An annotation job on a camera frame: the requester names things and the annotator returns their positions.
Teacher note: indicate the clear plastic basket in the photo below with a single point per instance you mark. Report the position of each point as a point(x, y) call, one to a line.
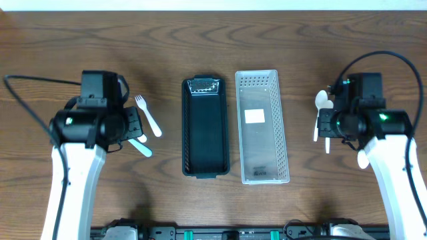
point(263, 151)

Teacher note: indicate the black plastic basket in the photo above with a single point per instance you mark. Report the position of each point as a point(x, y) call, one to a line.
point(205, 140)

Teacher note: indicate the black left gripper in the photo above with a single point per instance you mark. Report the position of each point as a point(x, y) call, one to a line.
point(134, 123)

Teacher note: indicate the mint green plastic fork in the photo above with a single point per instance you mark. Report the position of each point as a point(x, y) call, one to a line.
point(141, 148)

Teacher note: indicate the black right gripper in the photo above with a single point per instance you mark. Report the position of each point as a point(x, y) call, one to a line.
point(324, 128)

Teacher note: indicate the white plastic fork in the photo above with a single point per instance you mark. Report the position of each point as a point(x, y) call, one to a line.
point(141, 103)
point(142, 138)

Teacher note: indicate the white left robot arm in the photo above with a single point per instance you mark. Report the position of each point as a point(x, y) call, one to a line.
point(83, 131)

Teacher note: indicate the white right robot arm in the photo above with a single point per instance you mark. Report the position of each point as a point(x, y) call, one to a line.
point(360, 114)

